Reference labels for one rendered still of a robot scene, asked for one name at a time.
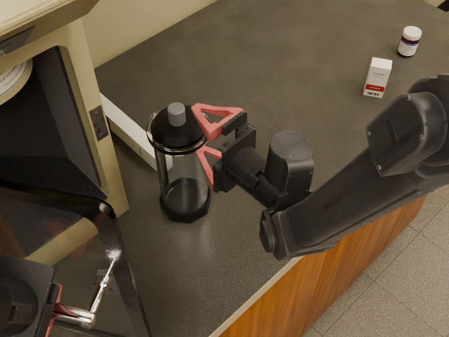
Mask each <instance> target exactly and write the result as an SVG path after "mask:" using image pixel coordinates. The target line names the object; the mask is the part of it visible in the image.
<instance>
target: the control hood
mask: <svg viewBox="0 0 449 337"><path fill-rule="evenodd" d="M98 1H99V0H2V1H0V42H2V41H4V40H6V39H8V38H10V37H13V36H14V35H17V34H18V33H21V32H22V31H25V30H26V29H29V28H30V27H33V26H35V27H34V29H33V31H32V32H31V34H30V35H29V37H28V38H27V40H26V42H25V43H24V45H27V44H28V43H31V42H32V41H35V40H36V39H39V38H40V37H43V36H44V35H47V34H48V33H51V32H52V31H55V30H56V29H59V28H60V27H63V26H64V25H67V24H68V23H71V22H72V21H75V20H76V19H79V18H80V17H83V16H84V15H87V14H88V13H89V12H90V11H91V10H92V9H93V7H94V6H95V5H96V4H97V3H98ZM24 45H23V46H24Z"/></svg>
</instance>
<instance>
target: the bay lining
mask: <svg viewBox="0 0 449 337"><path fill-rule="evenodd" d="M32 61H33V67H32V71H31V75H30V77H29V79H28V81H27V82H26V83H25V85H24V86H23V87H22V89H20V91H18V93H16V95H14V96H13V97H12V98H10V99H9V100H8V101H6V102H5V103H3V104H1V105H0V156H56V157H69V158H70V159H71V160H72V161H73V162H74V163H75V164H76V165H77V166H78V167H79V168H80V169H81V170H82V171H83V172H84V173H85V174H86V175H87V176H88V177H89V178H90V179H91V180H92V181H93V182H94V183H95V184H96V185H97V186H98V187H99V188H101V185H102V184H101V181H100V177H99V174H98V171H97V168H96V164H95V162H94V158H93V155H92V152H91V149H90V145H89V142H88V139H87V136H86V132H85V130H84V126H83V123H82V119H81V117H80V113H79V110H78V107H77V104H76V100H75V98H74V95H73V91H72V88H71V85H70V82H69V78H68V76H67V72H66V69H65V66H64V62H63V59H62V56H61V52H60V50H59V46H58V45H56V46H53V47H51V48H49V49H47V50H45V51H43V52H41V53H39V54H37V55H36V56H34V57H32Z"/></svg>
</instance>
